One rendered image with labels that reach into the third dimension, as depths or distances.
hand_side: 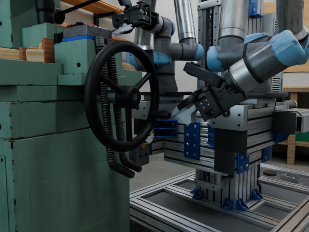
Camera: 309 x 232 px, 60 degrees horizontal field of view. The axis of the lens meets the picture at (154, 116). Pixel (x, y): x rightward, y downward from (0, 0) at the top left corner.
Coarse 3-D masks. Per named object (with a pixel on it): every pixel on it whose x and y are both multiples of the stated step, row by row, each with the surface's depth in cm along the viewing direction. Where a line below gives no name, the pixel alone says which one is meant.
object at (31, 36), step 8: (40, 24) 83; (48, 24) 82; (24, 32) 88; (32, 32) 86; (40, 32) 84; (48, 32) 83; (56, 32) 85; (24, 40) 89; (32, 40) 86; (40, 40) 84
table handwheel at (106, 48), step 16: (112, 48) 63; (128, 48) 68; (96, 64) 60; (144, 64) 76; (96, 80) 59; (144, 80) 75; (80, 96) 78; (96, 96) 60; (112, 96) 71; (128, 96) 67; (96, 112) 60; (128, 112) 70; (96, 128) 61; (128, 128) 71; (144, 128) 77; (112, 144) 65; (128, 144) 70
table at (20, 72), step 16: (0, 64) 60; (16, 64) 63; (32, 64) 67; (48, 64) 70; (0, 80) 60; (16, 80) 63; (32, 80) 67; (48, 80) 71; (64, 80) 71; (80, 80) 68; (128, 80) 98
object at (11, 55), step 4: (0, 52) 75; (4, 52) 76; (8, 52) 77; (12, 52) 78; (16, 52) 79; (0, 56) 75; (4, 56) 76; (8, 56) 77; (12, 56) 78; (16, 56) 79
